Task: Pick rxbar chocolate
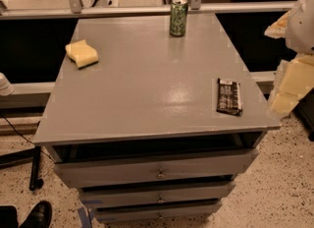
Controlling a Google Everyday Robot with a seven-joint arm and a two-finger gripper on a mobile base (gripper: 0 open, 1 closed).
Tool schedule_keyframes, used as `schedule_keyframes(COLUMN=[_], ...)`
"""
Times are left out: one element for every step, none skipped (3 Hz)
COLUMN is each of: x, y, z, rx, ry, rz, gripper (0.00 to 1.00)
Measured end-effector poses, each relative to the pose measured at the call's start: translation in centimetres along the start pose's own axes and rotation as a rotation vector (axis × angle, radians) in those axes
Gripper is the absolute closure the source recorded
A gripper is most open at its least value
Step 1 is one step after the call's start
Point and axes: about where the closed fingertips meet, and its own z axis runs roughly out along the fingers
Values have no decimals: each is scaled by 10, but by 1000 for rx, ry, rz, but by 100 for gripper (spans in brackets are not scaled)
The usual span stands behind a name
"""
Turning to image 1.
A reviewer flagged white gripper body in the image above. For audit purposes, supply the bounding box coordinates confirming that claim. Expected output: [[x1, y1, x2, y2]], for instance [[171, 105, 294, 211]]
[[286, 0, 314, 54]]

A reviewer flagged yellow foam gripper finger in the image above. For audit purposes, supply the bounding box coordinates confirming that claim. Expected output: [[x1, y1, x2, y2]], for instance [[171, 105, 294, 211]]
[[264, 12, 290, 39], [268, 54, 314, 116]]

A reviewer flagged black rxbar chocolate wrapper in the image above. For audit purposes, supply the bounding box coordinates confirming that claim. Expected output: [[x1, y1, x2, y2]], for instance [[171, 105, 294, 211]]
[[216, 79, 242, 116]]

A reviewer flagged green soda can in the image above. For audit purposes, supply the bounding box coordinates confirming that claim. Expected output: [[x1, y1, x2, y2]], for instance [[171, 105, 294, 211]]
[[170, 0, 188, 36]]

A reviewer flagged grey drawer cabinet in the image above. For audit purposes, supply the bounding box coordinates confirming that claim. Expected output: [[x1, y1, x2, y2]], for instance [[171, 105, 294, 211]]
[[32, 13, 282, 224]]

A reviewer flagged bottom grey drawer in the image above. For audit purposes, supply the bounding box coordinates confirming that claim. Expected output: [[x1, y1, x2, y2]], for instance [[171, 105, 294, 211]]
[[95, 199, 222, 223]]

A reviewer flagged grey drawer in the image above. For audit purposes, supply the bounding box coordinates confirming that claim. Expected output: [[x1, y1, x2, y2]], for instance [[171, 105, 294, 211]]
[[95, 199, 222, 223], [54, 148, 258, 188], [79, 181, 236, 208]]

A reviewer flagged yellow sponge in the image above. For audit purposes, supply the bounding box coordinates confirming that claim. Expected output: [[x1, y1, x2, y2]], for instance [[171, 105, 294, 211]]
[[66, 39, 99, 69]]

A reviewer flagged middle grey drawer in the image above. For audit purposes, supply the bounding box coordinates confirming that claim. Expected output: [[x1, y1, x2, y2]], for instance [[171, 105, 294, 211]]
[[79, 181, 236, 208]]

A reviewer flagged top grey drawer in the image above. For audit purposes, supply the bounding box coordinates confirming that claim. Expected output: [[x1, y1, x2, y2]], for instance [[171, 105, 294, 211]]
[[54, 148, 258, 188]]

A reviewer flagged blue floor tape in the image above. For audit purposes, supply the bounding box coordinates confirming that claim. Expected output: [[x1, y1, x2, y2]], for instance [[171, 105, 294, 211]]
[[78, 202, 105, 228]]

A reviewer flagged white cylindrical object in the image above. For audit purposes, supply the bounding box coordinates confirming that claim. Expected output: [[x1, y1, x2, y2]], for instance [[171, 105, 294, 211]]
[[0, 73, 14, 96]]

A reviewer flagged black metal stand leg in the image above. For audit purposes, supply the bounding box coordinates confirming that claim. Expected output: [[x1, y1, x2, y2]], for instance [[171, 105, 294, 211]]
[[29, 146, 43, 191]]

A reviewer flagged black leather shoe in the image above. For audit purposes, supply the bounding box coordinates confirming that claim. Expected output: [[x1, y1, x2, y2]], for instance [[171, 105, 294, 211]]
[[19, 200, 52, 228]]

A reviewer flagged black cable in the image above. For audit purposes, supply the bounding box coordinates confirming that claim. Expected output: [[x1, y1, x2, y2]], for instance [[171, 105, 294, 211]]
[[0, 113, 55, 162]]

